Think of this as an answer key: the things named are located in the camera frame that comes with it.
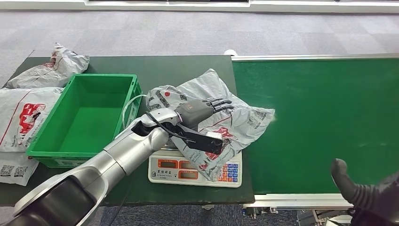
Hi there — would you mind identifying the aluminium conveyor frame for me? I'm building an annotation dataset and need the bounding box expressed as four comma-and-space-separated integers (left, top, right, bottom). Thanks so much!
231, 53, 399, 226

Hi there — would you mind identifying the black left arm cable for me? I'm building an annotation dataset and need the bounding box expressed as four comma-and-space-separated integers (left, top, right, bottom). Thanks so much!
144, 111, 196, 143

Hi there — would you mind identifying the crumpled grey courier bag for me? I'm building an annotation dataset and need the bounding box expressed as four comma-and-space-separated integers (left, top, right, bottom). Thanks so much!
5, 42, 90, 90

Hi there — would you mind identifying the thin white cable loop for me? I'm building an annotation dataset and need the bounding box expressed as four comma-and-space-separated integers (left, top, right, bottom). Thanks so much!
121, 94, 147, 129

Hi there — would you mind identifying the grey courier bag package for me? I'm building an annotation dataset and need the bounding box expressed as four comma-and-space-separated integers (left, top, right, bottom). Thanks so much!
145, 68, 276, 183

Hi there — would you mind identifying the white electronic scale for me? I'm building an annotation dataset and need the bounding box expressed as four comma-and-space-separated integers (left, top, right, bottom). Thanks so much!
147, 147, 243, 189

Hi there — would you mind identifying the white wall ledge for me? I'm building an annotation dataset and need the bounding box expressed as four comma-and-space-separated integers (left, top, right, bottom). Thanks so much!
0, 0, 399, 14

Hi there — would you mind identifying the white bag with QR codes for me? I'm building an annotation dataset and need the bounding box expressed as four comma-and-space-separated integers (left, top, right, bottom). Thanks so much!
0, 151, 40, 187

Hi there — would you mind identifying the flat white bag red print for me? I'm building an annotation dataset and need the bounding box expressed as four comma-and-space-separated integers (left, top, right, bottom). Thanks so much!
0, 87, 65, 153

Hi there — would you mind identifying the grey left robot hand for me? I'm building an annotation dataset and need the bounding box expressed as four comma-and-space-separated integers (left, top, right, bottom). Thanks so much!
174, 97, 235, 132

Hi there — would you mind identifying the green plastic crate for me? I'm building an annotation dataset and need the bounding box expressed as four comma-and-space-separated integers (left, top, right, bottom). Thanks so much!
26, 73, 144, 170

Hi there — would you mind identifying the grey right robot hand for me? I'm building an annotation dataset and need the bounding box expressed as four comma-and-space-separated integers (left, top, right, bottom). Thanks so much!
330, 158, 359, 204

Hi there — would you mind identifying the green conveyor belt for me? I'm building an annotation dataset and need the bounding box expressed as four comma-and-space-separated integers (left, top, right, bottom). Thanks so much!
232, 58, 399, 195

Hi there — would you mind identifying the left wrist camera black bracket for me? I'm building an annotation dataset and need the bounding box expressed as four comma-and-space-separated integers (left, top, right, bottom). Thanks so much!
167, 122, 224, 155

